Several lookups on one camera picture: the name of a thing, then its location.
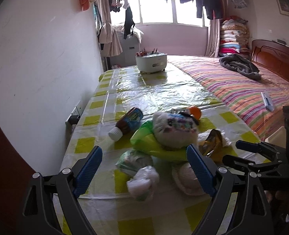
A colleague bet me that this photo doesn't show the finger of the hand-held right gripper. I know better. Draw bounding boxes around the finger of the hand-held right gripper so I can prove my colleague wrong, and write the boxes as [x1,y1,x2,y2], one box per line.
[222,155,289,189]
[235,139,288,163]

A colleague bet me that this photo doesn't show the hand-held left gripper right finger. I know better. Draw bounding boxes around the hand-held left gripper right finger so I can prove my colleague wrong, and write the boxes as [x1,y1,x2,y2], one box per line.
[186,144,275,235]

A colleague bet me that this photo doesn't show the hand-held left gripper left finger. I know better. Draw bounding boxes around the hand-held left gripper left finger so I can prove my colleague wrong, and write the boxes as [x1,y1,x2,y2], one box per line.
[22,146,103,235]

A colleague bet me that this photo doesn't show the white plastic bin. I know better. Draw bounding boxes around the white plastic bin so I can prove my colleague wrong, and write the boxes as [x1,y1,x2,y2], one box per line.
[266,126,287,148]

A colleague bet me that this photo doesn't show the green and white packet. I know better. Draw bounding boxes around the green and white packet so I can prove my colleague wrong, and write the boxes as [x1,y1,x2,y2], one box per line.
[116,150,153,177]

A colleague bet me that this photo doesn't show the green plastic bag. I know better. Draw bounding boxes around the green plastic bag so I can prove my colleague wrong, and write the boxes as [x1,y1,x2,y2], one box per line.
[130,120,191,162]

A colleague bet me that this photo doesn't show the brown bottle with blue label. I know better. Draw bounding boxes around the brown bottle with blue label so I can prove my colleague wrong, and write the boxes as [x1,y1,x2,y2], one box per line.
[108,107,144,141]

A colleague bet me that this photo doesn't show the person's right hand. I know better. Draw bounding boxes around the person's right hand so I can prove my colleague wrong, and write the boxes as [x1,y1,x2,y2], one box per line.
[266,188,289,228]

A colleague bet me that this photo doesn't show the gold snack wrapper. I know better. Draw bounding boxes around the gold snack wrapper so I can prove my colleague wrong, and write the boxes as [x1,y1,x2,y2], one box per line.
[198,129,224,162]

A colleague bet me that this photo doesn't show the white and blue carton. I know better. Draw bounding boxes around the white and blue carton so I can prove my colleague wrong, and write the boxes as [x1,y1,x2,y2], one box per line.
[261,92,274,111]

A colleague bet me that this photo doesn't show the white crumpled plastic bag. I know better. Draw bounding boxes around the white crumpled plastic bag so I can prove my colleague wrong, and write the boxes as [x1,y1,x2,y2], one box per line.
[126,166,160,201]

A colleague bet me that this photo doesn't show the orange fruit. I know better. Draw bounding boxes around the orange fruit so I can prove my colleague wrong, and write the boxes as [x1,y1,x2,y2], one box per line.
[187,106,202,119]

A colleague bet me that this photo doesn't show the wooden bed striped sheet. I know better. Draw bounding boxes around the wooden bed striped sheet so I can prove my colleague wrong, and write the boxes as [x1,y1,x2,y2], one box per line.
[168,55,289,142]

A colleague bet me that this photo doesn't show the wooden headboard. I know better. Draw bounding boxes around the wooden headboard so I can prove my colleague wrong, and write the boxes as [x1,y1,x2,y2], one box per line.
[251,39,289,90]

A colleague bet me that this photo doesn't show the grey blanket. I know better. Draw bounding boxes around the grey blanket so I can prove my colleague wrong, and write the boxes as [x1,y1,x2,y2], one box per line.
[219,54,262,80]

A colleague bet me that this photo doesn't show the yellow checked plastic tablecloth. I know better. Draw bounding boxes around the yellow checked plastic tablecloth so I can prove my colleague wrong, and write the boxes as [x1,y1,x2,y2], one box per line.
[53,65,272,235]

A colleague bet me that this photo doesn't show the stack of folded quilts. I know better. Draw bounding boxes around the stack of folded quilts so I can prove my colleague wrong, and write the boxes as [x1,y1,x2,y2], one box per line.
[219,16,250,58]

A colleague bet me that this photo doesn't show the beige curtain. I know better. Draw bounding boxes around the beige curtain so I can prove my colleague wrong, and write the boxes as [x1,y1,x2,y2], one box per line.
[94,0,123,57]
[206,17,221,58]

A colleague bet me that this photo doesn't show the white storage box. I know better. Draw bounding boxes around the white storage box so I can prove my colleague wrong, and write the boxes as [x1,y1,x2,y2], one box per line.
[135,52,168,74]

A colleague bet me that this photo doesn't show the grey cabinet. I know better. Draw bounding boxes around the grey cabinet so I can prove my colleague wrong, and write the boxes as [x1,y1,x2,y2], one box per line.
[119,33,141,66]

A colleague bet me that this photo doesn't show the white bags on cabinet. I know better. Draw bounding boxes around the white bags on cabinet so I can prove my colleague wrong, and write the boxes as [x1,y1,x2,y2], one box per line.
[115,24,144,42]

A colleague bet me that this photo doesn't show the black hanging garment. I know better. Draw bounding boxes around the black hanging garment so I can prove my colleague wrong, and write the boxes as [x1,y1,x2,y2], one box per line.
[124,5,136,40]

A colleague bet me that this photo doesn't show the window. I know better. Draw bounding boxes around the window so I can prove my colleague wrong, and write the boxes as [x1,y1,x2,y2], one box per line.
[107,0,210,27]

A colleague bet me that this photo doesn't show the hanging rack of socks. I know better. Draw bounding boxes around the hanging rack of socks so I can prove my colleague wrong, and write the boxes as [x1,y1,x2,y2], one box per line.
[107,0,130,13]

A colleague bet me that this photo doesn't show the wall outlet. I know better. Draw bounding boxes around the wall outlet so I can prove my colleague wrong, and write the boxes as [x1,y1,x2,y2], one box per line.
[66,100,82,125]

